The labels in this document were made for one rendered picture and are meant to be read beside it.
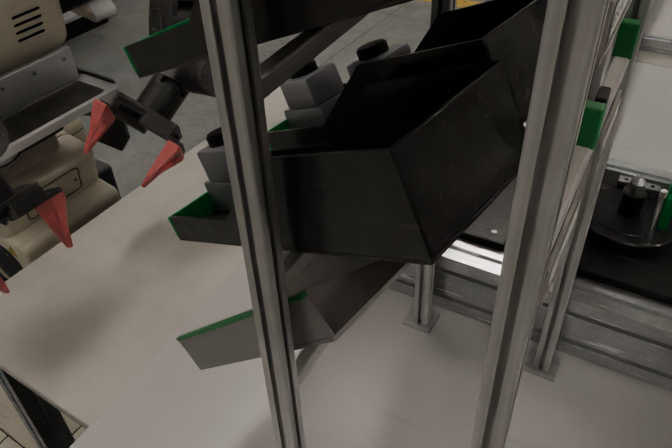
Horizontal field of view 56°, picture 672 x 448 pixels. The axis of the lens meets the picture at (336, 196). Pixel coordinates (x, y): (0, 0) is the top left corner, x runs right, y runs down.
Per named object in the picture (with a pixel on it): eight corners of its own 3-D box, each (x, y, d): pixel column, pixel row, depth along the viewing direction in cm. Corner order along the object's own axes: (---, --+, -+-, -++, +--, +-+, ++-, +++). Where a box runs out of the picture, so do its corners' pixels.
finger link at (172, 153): (152, 189, 90) (188, 135, 92) (108, 164, 90) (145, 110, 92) (158, 198, 97) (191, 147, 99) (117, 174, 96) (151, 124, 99)
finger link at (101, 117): (109, 164, 90) (146, 110, 92) (64, 139, 90) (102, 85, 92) (118, 175, 96) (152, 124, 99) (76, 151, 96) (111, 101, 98)
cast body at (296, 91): (293, 137, 68) (267, 75, 66) (321, 119, 70) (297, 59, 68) (344, 134, 62) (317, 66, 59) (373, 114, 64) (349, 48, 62)
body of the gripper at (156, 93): (171, 135, 92) (199, 94, 94) (109, 99, 92) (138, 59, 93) (176, 147, 98) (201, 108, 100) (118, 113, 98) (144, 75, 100)
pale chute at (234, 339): (200, 371, 70) (175, 338, 69) (281, 299, 77) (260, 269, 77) (334, 342, 47) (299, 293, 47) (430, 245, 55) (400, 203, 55)
